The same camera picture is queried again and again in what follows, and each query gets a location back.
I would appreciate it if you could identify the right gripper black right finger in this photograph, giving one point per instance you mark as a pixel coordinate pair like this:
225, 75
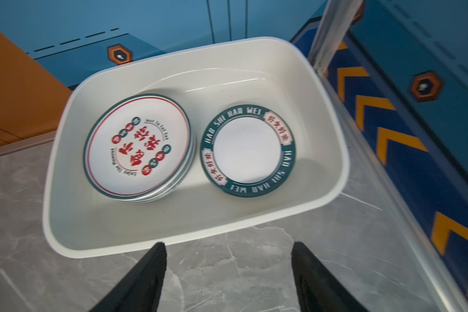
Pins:
316, 287

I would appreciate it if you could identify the green lettered rim plate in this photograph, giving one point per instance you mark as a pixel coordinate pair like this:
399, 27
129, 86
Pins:
247, 151

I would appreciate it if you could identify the aluminium corner post right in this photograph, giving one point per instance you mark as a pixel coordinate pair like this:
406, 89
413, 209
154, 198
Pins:
336, 20

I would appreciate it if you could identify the white plastic bin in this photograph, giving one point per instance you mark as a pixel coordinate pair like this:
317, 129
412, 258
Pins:
79, 222

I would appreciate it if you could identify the white plate red characters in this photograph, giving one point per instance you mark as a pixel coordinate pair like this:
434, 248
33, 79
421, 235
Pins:
139, 149

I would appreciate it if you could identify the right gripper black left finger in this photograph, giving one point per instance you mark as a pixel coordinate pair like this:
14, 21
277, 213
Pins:
140, 289

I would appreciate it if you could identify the green red rim plate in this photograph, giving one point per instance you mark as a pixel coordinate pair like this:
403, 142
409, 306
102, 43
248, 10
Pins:
179, 183

